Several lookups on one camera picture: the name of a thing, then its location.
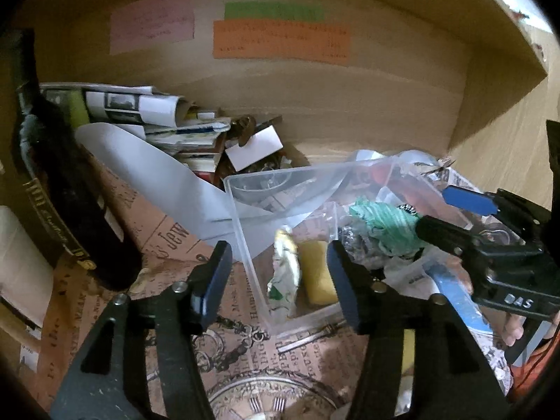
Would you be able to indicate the white plastic box lid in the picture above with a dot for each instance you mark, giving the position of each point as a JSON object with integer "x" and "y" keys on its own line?
{"x": 201, "y": 208}

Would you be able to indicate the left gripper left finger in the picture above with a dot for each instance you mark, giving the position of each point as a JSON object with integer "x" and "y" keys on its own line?
{"x": 108, "y": 376}

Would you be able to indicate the clear plastic box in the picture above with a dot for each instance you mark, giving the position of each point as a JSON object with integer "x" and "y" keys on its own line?
{"x": 387, "y": 180}

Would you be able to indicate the pink sticky note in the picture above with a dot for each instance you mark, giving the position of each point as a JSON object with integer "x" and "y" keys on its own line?
{"x": 145, "y": 23}

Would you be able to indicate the orange sticky note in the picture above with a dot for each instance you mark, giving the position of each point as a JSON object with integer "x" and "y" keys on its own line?
{"x": 281, "y": 39}

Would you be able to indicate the metal key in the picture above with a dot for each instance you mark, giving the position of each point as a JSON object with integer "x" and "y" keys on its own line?
{"x": 308, "y": 337}

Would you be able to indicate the crumpled white green wrapper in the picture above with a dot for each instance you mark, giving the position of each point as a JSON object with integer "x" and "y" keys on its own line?
{"x": 282, "y": 288}

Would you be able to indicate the blue plastic packet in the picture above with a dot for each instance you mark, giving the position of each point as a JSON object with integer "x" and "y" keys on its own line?
{"x": 451, "y": 287}

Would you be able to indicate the person's right hand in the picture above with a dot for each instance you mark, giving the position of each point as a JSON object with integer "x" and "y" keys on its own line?
{"x": 513, "y": 329}

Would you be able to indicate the yellow sponge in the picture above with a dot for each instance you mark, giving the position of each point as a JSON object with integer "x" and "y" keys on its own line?
{"x": 316, "y": 277}

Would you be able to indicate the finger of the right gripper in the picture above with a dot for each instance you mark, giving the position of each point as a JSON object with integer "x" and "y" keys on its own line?
{"x": 479, "y": 203}

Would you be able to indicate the green sticky note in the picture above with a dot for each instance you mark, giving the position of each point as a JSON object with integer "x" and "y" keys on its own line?
{"x": 273, "y": 10}

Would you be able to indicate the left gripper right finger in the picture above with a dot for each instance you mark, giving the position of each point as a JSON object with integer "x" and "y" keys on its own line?
{"x": 451, "y": 377}

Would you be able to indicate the dark wine bottle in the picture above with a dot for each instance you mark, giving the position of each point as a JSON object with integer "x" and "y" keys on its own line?
{"x": 60, "y": 182}

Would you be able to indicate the green knitted cloth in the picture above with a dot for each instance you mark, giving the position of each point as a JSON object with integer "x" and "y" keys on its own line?
{"x": 394, "y": 227}

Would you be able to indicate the small white card box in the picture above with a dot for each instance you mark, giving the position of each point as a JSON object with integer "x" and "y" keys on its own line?
{"x": 260, "y": 145}

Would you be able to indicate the stack of papers and magazines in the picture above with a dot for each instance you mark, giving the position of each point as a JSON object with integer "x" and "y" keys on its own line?
{"x": 176, "y": 126}

